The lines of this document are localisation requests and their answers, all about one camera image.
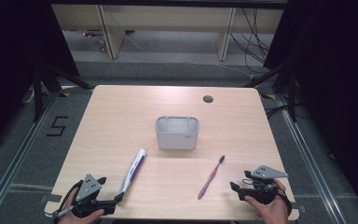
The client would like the bundle of black cables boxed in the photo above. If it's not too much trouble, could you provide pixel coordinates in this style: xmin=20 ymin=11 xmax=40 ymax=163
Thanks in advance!
xmin=229 ymin=8 xmax=271 ymax=74

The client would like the thin white floor cable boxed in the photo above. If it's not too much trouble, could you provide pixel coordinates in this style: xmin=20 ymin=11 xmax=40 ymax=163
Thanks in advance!
xmin=213 ymin=63 xmax=254 ymax=77

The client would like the pink toothbrush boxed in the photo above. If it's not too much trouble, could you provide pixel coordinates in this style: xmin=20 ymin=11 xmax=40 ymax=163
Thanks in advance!
xmin=197 ymin=155 xmax=226 ymax=201

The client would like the metal floor rail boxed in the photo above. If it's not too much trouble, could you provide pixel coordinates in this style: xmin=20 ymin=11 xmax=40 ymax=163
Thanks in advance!
xmin=0 ymin=90 xmax=60 ymax=224
xmin=274 ymin=92 xmax=347 ymax=224

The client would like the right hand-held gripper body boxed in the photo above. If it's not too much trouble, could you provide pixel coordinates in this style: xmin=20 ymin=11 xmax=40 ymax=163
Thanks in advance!
xmin=239 ymin=165 xmax=289 ymax=205

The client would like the grey toothbrush holder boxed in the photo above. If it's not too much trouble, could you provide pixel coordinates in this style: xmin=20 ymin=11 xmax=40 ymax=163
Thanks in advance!
xmin=155 ymin=116 xmax=200 ymax=151

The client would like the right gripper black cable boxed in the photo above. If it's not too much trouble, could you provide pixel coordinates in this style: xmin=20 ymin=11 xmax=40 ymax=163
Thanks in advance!
xmin=273 ymin=186 xmax=294 ymax=217

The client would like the dark curtain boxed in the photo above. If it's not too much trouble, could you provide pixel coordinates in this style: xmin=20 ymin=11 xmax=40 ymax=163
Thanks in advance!
xmin=0 ymin=0 xmax=80 ymax=157
xmin=263 ymin=0 xmax=358 ymax=216

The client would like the light wooden shelf unit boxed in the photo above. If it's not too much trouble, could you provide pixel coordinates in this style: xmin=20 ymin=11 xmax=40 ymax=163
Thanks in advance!
xmin=51 ymin=3 xmax=284 ymax=62

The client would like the person's left hand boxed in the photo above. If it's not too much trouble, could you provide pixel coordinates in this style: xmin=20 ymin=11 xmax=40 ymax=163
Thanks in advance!
xmin=57 ymin=188 xmax=105 ymax=224

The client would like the white purple toothpaste tube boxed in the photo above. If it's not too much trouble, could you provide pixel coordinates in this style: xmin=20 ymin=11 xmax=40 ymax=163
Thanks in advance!
xmin=119 ymin=147 xmax=147 ymax=195

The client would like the person's right hand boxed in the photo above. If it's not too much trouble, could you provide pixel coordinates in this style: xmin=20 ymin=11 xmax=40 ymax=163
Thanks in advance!
xmin=244 ymin=178 xmax=290 ymax=224

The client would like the black metal stand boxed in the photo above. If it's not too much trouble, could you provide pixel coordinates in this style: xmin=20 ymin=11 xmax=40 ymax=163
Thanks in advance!
xmin=32 ymin=62 xmax=94 ymax=123
xmin=243 ymin=59 xmax=300 ymax=123

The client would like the black floor cable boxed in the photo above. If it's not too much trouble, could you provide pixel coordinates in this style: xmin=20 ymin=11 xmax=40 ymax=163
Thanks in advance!
xmin=264 ymin=105 xmax=290 ymax=119

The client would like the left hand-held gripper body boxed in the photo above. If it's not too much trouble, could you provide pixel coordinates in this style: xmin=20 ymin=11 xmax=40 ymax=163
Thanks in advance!
xmin=71 ymin=174 xmax=117 ymax=218

